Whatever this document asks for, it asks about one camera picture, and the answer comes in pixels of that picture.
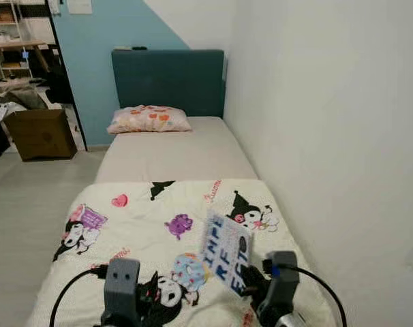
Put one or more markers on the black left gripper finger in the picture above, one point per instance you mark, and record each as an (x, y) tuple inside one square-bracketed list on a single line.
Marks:
[(148, 287)]

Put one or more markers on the white cartoon print blanket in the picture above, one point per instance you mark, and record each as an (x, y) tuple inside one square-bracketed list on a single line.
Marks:
[(145, 245)]

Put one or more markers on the pink pillow with orange dots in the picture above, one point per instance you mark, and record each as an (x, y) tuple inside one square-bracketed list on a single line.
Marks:
[(148, 119)]

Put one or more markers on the beige mattress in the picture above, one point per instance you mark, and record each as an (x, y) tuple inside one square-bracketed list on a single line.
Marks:
[(186, 153)]

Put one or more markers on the brown cardboard box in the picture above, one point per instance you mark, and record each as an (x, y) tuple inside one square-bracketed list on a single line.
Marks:
[(39, 136)]

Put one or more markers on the white plastic bag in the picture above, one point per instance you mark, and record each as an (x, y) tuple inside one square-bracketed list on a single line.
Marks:
[(7, 109)]

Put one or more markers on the grey green fabric bag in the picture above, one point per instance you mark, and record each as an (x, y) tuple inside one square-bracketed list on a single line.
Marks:
[(19, 92)]

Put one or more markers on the wide white remote control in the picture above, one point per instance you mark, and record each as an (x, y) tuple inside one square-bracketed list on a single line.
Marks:
[(122, 48)]

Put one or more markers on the light wooden table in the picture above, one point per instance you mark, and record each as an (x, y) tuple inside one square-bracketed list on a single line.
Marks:
[(16, 45)]

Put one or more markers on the white metal shelf rack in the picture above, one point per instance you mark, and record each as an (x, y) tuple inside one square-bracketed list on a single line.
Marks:
[(5, 20)]

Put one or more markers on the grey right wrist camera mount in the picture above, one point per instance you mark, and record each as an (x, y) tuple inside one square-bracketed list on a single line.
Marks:
[(283, 286)]

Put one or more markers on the teal upholstered bed frame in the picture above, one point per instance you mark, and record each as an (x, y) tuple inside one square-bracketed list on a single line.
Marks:
[(169, 82)]

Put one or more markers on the black door frame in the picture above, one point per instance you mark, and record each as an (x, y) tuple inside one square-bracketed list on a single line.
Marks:
[(67, 75)]

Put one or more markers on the white wall switch plate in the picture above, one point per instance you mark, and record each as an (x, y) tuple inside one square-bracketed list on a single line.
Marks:
[(79, 6)]

